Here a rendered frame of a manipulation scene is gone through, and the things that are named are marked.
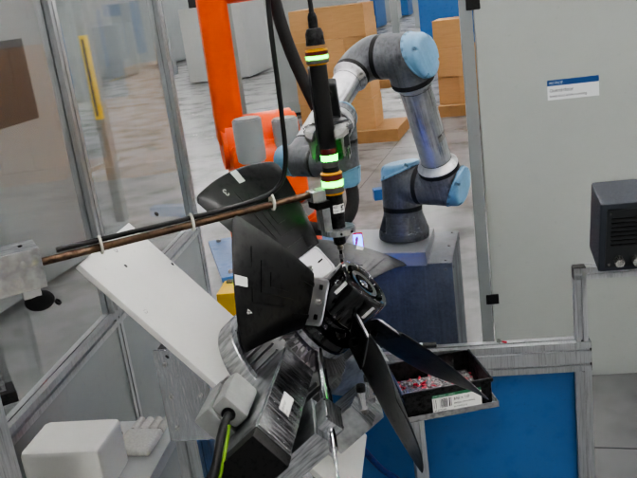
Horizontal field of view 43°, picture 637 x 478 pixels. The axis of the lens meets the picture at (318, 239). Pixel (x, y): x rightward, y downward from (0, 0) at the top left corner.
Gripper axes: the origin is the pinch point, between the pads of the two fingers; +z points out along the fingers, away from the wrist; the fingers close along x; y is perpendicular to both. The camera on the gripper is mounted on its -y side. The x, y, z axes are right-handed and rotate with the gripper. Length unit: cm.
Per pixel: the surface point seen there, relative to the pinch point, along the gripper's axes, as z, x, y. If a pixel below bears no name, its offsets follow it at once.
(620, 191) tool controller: -37, -63, 27
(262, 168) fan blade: -9.5, 15.1, 7.4
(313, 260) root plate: 2.4, 4.9, 24.5
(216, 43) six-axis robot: -393, 118, -1
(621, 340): -182, -94, 135
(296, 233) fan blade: 0.3, 7.9, 19.3
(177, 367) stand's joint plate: 16, 32, 40
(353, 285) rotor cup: 12.0, -3.6, 26.9
